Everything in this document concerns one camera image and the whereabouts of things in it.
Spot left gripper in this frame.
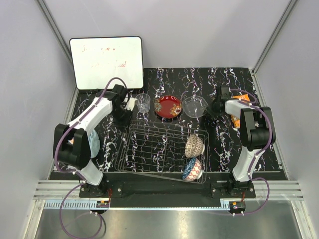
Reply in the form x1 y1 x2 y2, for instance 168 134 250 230
111 106 134 133

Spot clear glass plate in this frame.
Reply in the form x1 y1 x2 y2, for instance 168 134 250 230
182 96 208 118

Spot brown patterned bowl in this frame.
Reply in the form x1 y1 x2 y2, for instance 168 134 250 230
185 134 205 158

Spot red floral plate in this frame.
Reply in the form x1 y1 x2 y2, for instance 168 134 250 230
154 95 182 119

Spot black wire dish rack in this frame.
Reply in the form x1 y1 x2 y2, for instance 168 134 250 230
115 121 209 184

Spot blue and red patterned bowl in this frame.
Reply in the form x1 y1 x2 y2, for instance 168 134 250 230
182 157 203 182

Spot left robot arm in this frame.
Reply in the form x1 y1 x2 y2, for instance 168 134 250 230
53 84 135 197

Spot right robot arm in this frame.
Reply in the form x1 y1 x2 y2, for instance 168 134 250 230
205 86 276 198

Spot orange paperback book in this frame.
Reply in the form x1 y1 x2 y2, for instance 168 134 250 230
231 94 250 129

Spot clear plastic tumbler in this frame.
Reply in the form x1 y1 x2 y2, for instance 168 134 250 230
135 93 151 114

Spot light blue headphones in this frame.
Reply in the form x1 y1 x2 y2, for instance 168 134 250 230
88 130 100 158

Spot white dry-erase board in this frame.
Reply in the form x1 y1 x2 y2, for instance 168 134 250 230
69 36 144 90

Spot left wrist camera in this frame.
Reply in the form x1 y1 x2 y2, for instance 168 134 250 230
125 98 137 111

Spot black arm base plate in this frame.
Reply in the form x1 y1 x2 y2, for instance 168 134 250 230
80 181 256 199

